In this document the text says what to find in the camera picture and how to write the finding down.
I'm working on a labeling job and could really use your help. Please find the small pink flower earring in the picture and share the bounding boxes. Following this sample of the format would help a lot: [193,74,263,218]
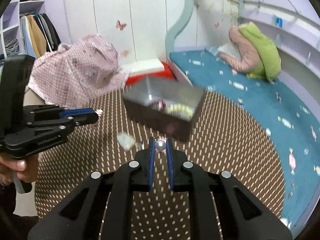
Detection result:
[95,109,103,117]

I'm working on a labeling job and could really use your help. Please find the red bead bracelet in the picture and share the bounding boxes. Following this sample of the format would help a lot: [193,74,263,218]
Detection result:
[150,99,168,111]

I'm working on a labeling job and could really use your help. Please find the silver pearl earring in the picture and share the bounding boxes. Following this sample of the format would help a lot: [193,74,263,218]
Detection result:
[155,140,167,153]

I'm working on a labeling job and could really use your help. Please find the dark metal jewelry box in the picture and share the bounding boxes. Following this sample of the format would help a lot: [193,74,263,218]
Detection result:
[121,77,206,141]

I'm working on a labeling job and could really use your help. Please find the cream bead bracelet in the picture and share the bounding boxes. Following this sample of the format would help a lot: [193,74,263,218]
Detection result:
[165,103,197,119]

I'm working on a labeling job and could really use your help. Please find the person's left hand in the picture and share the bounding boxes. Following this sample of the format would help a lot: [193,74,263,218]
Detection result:
[0,153,39,185]

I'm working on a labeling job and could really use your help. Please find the pink checked cloth cover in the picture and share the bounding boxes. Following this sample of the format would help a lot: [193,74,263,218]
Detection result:
[28,35,129,109]

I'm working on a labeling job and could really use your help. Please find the brown polka dot tablecloth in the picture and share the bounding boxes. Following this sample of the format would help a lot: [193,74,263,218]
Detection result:
[34,88,286,240]

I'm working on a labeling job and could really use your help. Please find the hanging clothes row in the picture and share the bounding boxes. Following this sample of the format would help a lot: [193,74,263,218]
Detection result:
[20,13,61,59]

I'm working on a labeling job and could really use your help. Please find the white board on ottoman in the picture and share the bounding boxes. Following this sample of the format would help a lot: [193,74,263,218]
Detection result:
[120,58,165,77]

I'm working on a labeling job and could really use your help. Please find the red storage ottoman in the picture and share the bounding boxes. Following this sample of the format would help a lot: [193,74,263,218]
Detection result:
[125,62,175,86]

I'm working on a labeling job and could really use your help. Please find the blue candy print mattress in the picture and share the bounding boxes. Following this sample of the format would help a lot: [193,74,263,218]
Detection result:
[169,49,319,233]

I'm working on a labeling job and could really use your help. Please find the lilac open shelf unit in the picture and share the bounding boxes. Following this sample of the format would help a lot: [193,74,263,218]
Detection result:
[1,0,46,57]

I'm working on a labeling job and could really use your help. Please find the white wardrobe doors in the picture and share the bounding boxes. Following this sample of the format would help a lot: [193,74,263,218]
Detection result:
[64,0,184,64]

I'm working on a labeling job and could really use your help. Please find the green quilted blanket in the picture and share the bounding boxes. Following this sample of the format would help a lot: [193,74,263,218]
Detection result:
[239,22,281,82]

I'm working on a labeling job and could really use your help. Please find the white pillow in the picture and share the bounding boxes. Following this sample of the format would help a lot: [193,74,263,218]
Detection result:
[214,42,242,61]

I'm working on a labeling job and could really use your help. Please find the pink butterfly wall sticker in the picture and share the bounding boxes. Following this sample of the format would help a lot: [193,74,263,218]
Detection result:
[116,20,127,31]

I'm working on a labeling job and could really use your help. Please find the teal bunk bed frame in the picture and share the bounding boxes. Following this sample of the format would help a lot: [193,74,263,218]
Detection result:
[164,0,320,55]

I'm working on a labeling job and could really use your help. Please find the lilac bed wall shelves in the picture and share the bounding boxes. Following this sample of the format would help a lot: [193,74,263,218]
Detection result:
[239,2,319,102]

